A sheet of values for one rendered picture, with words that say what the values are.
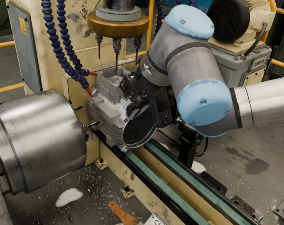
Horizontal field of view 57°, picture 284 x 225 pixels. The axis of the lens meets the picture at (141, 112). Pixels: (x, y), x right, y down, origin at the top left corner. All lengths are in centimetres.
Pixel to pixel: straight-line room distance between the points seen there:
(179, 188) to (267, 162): 45
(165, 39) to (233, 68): 61
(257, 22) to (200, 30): 75
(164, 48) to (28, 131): 37
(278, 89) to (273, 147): 74
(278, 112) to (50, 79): 72
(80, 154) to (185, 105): 37
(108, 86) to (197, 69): 44
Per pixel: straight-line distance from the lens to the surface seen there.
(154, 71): 56
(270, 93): 57
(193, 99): 43
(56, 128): 67
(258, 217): 91
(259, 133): 135
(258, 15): 122
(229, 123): 57
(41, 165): 67
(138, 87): 65
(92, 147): 98
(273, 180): 114
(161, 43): 52
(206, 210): 85
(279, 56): 391
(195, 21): 51
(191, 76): 44
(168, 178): 91
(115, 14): 74
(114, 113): 80
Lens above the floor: 153
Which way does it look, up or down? 34 degrees down
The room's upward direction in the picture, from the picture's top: 5 degrees clockwise
